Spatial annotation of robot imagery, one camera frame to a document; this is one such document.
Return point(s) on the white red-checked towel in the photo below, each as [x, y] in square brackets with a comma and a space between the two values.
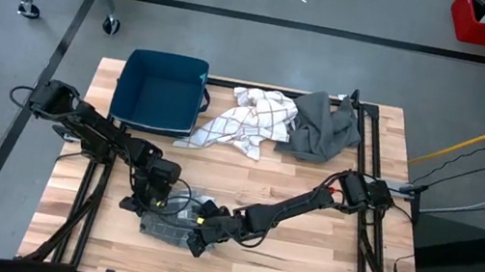
[249, 122]

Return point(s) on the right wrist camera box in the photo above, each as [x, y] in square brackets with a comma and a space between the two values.
[210, 209]

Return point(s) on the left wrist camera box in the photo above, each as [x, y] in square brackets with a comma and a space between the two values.
[167, 171]

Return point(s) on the plain dark grey towel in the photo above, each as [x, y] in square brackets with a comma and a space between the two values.
[321, 131]

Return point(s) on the black cart caster wheel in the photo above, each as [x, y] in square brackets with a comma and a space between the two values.
[29, 12]
[111, 26]

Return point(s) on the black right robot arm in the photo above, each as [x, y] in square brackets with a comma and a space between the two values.
[289, 209]

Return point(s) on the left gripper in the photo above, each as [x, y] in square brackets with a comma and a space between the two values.
[150, 194]

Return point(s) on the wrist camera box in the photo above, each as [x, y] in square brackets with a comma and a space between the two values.
[167, 171]
[210, 209]

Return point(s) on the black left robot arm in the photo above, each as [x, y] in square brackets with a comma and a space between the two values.
[97, 127]

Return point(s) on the dark grey checked towel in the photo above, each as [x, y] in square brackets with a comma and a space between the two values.
[164, 230]

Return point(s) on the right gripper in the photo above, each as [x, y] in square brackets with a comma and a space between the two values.
[218, 225]

